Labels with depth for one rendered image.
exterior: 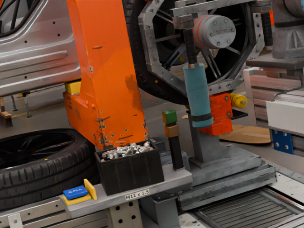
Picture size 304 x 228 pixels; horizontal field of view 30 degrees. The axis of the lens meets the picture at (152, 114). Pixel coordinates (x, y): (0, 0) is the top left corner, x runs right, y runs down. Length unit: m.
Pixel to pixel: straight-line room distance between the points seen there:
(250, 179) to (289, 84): 1.08
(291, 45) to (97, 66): 0.69
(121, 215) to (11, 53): 0.91
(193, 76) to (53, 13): 0.66
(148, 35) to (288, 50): 0.86
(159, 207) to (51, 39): 0.85
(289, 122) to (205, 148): 1.21
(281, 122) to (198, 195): 1.11
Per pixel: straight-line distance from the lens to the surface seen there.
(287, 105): 1.48
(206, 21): 2.32
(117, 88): 2.00
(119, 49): 1.99
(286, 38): 1.63
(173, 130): 1.92
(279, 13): 1.64
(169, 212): 2.41
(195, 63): 2.18
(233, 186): 2.63
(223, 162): 2.68
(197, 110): 2.32
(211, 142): 2.67
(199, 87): 2.30
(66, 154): 2.25
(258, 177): 2.68
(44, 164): 2.20
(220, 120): 2.50
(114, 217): 1.90
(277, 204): 2.59
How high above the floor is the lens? 1.08
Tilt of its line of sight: 13 degrees down
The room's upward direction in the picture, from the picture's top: 10 degrees counter-clockwise
